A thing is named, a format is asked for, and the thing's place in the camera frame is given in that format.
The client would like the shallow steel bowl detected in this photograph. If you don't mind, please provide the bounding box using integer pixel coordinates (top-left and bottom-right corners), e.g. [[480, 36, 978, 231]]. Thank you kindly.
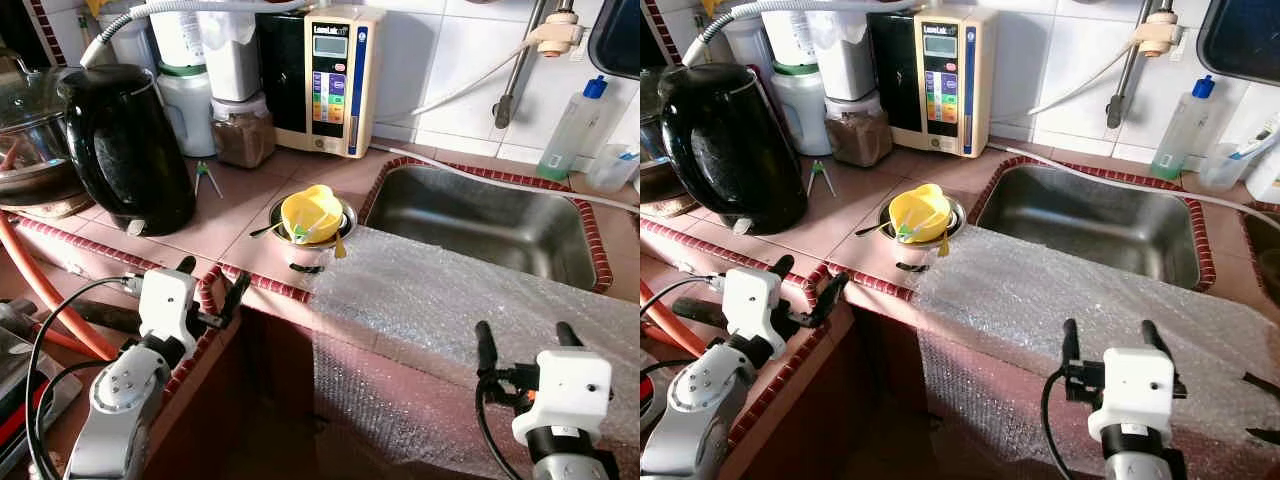
[[268, 195, 358, 273], [878, 195, 968, 273]]

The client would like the yellow plastic spouted bowl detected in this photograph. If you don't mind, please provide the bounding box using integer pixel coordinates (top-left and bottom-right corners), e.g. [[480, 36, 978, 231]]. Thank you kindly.
[[280, 184, 349, 259], [888, 183, 956, 259]]

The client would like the clear bubble wrap sheet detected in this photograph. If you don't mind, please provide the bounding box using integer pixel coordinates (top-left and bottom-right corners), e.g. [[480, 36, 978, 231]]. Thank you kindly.
[[305, 225, 640, 471], [905, 225, 1280, 471]]

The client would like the black electric kettle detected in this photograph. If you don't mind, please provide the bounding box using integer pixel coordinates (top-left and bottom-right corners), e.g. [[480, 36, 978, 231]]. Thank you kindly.
[[657, 63, 809, 236], [58, 65, 198, 238]]

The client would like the steel sink basin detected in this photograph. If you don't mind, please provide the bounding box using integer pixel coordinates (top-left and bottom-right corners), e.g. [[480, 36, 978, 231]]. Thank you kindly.
[[360, 160, 613, 293], [1238, 205, 1280, 281], [968, 160, 1216, 291]]

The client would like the jar of brown powder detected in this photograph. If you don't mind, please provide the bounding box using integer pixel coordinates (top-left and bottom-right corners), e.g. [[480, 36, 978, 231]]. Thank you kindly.
[[825, 90, 894, 168], [210, 92, 276, 169]]

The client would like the white jug with green lid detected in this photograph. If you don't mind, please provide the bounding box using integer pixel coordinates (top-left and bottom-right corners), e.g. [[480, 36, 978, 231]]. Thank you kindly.
[[770, 62, 831, 156], [155, 62, 216, 158]]

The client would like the clear plastic cup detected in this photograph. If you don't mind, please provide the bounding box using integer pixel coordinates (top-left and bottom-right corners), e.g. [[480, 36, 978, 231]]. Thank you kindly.
[[1197, 143, 1251, 193], [585, 143, 640, 193]]

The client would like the white plastic bottle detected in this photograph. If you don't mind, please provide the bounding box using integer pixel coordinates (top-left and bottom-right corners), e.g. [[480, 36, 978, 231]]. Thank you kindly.
[[1245, 140, 1280, 203]]

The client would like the clear bottle with blue cap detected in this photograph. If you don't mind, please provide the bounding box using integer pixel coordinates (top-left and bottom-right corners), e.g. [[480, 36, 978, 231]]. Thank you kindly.
[[538, 75, 609, 183], [1150, 75, 1219, 181]]

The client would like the white plastic wrapped container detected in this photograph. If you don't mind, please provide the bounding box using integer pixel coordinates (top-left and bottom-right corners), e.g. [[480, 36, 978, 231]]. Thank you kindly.
[[808, 5, 879, 101], [195, 0, 263, 103]]

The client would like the white and green tube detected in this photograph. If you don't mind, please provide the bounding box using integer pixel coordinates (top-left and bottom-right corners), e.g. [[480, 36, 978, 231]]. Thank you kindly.
[[1230, 125, 1280, 161]]

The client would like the cream and black water ionizer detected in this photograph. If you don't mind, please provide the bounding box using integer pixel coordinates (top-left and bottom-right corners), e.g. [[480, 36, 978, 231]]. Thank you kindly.
[[868, 5, 999, 159], [258, 5, 386, 159]]

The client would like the translucent plastic container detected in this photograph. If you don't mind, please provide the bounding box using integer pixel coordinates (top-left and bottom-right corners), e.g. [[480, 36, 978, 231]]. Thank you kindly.
[[720, 15, 776, 81], [100, 15, 161, 81]]

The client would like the white labelled bottle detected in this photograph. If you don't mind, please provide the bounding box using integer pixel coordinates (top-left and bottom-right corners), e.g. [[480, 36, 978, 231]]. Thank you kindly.
[[762, 10, 816, 69], [148, 10, 206, 69]]

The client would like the steel faucet pipe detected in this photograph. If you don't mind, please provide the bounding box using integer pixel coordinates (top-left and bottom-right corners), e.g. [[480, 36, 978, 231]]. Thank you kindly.
[[1105, 0, 1161, 129], [493, 0, 551, 129]]

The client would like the black hanging pan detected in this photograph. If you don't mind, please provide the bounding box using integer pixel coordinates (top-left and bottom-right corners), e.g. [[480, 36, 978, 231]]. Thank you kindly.
[[588, 0, 640, 81], [1197, 0, 1280, 86]]

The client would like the cream faucet diverter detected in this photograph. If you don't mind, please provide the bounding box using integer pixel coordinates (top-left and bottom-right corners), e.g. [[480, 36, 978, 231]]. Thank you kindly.
[[530, 10, 586, 56], [1133, 10, 1186, 58]]

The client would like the dark handled knife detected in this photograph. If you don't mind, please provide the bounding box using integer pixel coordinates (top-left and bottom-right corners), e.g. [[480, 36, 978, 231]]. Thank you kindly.
[[70, 298, 141, 336], [670, 298, 726, 331]]

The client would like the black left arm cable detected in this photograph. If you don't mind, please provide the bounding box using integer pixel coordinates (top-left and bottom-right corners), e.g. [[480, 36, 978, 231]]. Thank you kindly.
[[640, 273, 726, 401], [25, 275, 146, 480]]

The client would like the orange gas hose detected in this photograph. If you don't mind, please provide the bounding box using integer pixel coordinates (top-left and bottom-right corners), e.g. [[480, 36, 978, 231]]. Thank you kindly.
[[0, 215, 121, 361], [640, 280, 706, 358]]

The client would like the white hose along counter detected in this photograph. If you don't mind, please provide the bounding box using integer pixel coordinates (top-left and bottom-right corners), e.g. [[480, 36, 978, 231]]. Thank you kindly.
[[985, 143, 1280, 213], [370, 143, 640, 213]]

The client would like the white diverter hose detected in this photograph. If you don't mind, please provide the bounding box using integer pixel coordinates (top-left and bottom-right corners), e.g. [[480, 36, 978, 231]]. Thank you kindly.
[[990, 40, 1141, 119], [375, 40, 541, 126]]

